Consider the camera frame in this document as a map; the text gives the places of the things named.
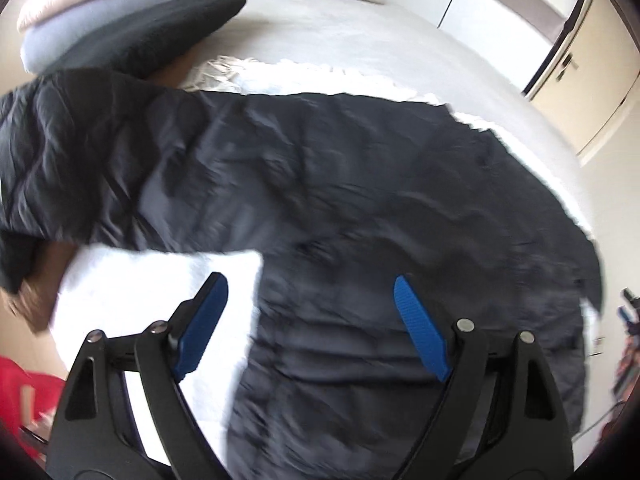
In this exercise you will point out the white grey checked blanket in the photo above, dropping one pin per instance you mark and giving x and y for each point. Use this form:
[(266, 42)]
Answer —
[(123, 292)]

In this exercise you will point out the black puffer jacket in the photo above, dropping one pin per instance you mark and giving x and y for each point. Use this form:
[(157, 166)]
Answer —
[(339, 195)]

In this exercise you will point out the black folded garment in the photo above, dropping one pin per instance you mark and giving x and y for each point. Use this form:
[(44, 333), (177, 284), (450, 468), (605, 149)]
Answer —
[(142, 43)]

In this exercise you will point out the red plastic stool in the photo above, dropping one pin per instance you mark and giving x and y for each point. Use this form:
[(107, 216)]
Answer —
[(26, 398)]

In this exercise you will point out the light blue folded blanket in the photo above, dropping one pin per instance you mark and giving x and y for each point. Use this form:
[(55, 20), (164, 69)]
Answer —
[(47, 41)]

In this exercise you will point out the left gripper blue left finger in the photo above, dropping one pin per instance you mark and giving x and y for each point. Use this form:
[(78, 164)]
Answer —
[(193, 324)]

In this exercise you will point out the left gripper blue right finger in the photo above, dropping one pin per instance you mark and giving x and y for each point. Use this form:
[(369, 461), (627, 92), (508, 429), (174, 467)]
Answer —
[(428, 339)]

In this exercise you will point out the grey bed sheet mattress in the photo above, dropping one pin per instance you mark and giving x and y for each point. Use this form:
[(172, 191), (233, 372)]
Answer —
[(381, 50)]

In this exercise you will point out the white sliding wardrobe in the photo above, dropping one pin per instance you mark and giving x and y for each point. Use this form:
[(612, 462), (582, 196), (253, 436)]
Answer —
[(515, 37)]

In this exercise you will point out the cream door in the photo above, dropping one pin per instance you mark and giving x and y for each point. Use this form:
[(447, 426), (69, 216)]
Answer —
[(589, 78)]

